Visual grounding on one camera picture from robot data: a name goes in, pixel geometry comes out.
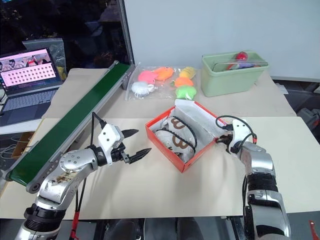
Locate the white shoe brown logo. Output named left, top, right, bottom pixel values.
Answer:
left=154, top=129, right=198, bottom=161
left=159, top=116, right=198, bottom=141

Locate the green plastic bin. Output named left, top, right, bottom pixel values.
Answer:
left=201, top=51, right=271, bottom=98

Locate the yellow plush toy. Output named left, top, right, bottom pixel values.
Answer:
left=178, top=66, right=196, bottom=79

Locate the pink plush toy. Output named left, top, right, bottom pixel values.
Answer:
left=137, top=70, right=157, bottom=83

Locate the aluminium frame post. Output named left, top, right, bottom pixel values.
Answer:
left=118, top=0, right=136, bottom=66

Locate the white plush toy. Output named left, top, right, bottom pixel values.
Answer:
left=131, top=81, right=156, bottom=97

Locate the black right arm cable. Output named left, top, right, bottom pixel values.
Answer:
left=215, top=114, right=258, bottom=226

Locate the green conveyor belt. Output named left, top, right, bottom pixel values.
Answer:
left=0, top=59, right=133, bottom=195

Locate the grey laptop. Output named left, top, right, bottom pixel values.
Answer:
left=0, top=48, right=66, bottom=127

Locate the purple toy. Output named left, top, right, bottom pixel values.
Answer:
left=238, top=62, right=261, bottom=70

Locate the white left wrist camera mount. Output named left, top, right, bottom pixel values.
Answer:
left=97, top=123, right=126, bottom=166

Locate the orange round plush toy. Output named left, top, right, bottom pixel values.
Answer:
left=173, top=76, right=195, bottom=88

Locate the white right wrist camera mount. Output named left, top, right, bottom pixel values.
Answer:
left=227, top=119, right=252, bottom=154

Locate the clear zip bag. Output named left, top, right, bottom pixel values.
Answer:
left=22, top=37, right=68, bottom=78

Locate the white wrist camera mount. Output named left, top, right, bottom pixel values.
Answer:
left=227, top=119, right=252, bottom=154
left=97, top=123, right=126, bottom=166

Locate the clear plastic toy bag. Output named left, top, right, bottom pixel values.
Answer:
left=124, top=62, right=177, bottom=101
left=171, top=65, right=200, bottom=101

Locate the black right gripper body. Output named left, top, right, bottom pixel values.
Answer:
left=216, top=134, right=234, bottom=151

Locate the grey machine with red part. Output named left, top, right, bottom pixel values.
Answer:
left=297, top=107, right=320, bottom=126

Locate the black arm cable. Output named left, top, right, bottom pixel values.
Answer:
left=71, top=111, right=106, bottom=240
left=215, top=114, right=258, bottom=226

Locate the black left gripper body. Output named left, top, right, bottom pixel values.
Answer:
left=111, top=143, right=131, bottom=165

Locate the orange cardboard box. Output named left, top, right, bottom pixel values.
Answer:
left=145, top=98, right=235, bottom=174

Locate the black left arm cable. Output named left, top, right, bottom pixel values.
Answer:
left=71, top=111, right=106, bottom=240

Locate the green plush toy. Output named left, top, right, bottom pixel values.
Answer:
left=174, top=84, right=198, bottom=100

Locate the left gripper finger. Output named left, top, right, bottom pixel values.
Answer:
left=121, top=128, right=140, bottom=138
left=128, top=147, right=153, bottom=165

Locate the orange fish plush toy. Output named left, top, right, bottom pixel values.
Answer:
left=153, top=66, right=175, bottom=81

